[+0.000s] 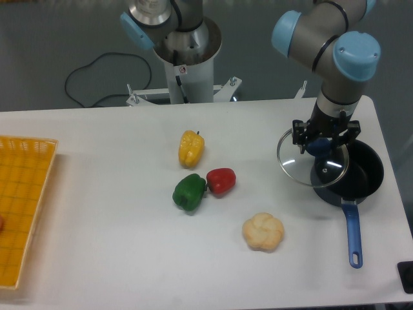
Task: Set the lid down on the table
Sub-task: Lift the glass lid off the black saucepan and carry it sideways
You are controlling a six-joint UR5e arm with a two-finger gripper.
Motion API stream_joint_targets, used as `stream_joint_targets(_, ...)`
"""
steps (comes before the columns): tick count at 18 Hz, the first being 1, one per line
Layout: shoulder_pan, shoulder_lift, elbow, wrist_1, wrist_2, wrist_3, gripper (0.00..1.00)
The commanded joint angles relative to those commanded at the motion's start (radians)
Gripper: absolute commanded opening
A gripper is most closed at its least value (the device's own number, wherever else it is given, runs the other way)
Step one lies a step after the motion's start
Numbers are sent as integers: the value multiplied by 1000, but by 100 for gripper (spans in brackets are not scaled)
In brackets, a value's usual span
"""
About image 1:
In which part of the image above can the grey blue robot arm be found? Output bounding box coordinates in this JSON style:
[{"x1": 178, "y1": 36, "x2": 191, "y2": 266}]
[{"x1": 120, "y1": 1, "x2": 381, "y2": 156}]

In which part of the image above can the green bell pepper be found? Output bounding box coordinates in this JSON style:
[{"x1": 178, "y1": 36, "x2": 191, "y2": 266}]
[{"x1": 172, "y1": 174, "x2": 207, "y2": 212}]

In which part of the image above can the black cable on pedestal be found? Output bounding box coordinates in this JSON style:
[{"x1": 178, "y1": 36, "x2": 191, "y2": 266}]
[{"x1": 172, "y1": 48, "x2": 189, "y2": 104}]

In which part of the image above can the round bread roll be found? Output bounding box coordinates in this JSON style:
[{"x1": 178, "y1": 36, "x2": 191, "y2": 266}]
[{"x1": 242, "y1": 212, "x2": 285, "y2": 251}]

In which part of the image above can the red bell pepper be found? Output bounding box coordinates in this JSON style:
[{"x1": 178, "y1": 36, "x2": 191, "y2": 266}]
[{"x1": 206, "y1": 167, "x2": 236, "y2": 197}]

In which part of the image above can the yellow woven basket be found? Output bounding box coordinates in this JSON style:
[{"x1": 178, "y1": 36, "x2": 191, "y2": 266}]
[{"x1": 1, "y1": 136, "x2": 58, "y2": 290}]

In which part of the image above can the glass lid with blue knob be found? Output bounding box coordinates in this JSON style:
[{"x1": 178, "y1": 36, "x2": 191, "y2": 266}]
[{"x1": 276, "y1": 129, "x2": 349, "y2": 188}]

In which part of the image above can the black device at table edge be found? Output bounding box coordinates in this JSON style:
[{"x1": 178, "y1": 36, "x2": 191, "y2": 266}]
[{"x1": 397, "y1": 261, "x2": 413, "y2": 294}]

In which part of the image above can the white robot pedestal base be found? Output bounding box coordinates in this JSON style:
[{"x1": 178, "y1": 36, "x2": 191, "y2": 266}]
[{"x1": 125, "y1": 17, "x2": 309, "y2": 107}]

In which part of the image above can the black saucepan with blue handle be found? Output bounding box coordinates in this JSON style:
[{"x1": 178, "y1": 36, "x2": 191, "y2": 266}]
[{"x1": 310, "y1": 140, "x2": 384, "y2": 269}]

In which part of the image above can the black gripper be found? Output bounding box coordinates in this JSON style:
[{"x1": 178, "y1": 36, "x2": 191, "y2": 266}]
[{"x1": 292, "y1": 103, "x2": 360, "y2": 154}]

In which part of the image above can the black floor cable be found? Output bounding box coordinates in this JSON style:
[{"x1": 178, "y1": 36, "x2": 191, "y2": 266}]
[{"x1": 65, "y1": 52, "x2": 152, "y2": 109}]

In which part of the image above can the yellow bell pepper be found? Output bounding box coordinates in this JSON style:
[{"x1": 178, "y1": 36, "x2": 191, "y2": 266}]
[{"x1": 178, "y1": 130, "x2": 205, "y2": 168}]

